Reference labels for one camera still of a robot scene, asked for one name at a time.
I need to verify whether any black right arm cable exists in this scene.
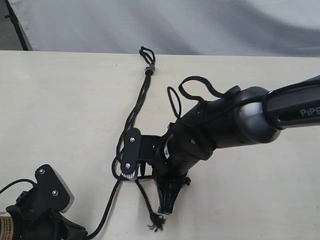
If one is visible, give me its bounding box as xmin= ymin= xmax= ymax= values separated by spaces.
xmin=166 ymin=76 xmax=242 ymax=121

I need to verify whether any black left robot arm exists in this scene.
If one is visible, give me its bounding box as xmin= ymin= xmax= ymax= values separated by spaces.
xmin=0 ymin=187 xmax=88 ymax=240

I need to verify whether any white backdrop cloth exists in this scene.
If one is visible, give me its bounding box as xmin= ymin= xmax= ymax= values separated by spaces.
xmin=10 ymin=0 xmax=320 ymax=57

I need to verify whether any black backdrop stand pole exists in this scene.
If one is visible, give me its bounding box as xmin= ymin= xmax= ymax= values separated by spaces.
xmin=4 ymin=0 xmax=33 ymax=51

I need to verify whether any clear tape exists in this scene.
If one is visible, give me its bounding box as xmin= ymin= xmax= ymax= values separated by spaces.
xmin=144 ymin=64 xmax=155 ymax=76

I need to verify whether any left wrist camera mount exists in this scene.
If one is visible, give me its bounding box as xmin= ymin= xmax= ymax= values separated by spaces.
xmin=35 ymin=164 xmax=75 ymax=213

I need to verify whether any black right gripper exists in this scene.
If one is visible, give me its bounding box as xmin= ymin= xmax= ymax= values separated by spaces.
xmin=149 ymin=139 xmax=198 ymax=215

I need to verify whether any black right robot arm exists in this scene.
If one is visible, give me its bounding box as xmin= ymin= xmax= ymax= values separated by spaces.
xmin=152 ymin=76 xmax=320 ymax=215

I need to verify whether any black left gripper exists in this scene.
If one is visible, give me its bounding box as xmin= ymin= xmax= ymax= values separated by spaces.
xmin=6 ymin=186 xmax=88 ymax=240

